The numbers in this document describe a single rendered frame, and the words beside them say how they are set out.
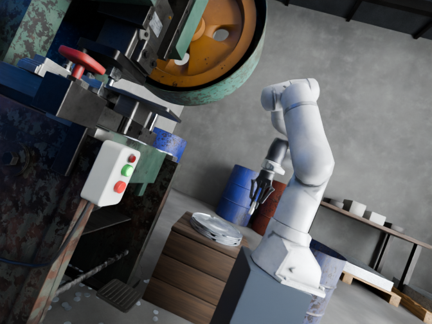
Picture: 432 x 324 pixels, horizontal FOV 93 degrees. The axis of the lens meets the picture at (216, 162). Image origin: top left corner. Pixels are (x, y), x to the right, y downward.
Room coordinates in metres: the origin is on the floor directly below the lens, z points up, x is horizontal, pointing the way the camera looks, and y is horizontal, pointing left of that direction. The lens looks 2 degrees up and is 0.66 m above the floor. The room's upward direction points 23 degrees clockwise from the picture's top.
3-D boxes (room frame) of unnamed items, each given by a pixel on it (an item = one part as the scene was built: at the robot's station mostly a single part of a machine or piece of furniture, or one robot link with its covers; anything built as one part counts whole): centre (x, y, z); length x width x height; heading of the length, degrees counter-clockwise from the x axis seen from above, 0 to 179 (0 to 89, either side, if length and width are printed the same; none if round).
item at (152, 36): (0.76, 0.44, 1.04); 0.17 x 0.15 x 0.30; 80
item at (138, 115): (0.73, 0.31, 0.72); 0.25 x 0.14 x 0.14; 80
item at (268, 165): (1.03, -0.27, 0.78); 0.13 x 0.12 x 0.05; 153
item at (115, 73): (0.76, 0.48, 0.84); 0.05 x 0.03 x 0.04; 170
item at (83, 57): (0.40, 0.31, 0.72); 0.07 x 0.06 x 0.08; 80
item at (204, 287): (1.12, -0.14, 0.18); 0.40 x 0.38 x 0.35; 87
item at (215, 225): (1.13, -0.14, 0.39); 0.29 x 0.29 x 0.01
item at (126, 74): (0.76, 0.49, 0.86); 0.20 x 0.16 x 0.05; 170
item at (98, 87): (0.76, 0.48, 0.76); 0.15 x 0.09 x 0.05; 170
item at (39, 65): (0.60, 0.51, 0.76); 0.17 x 0.06 x 0.10; 170
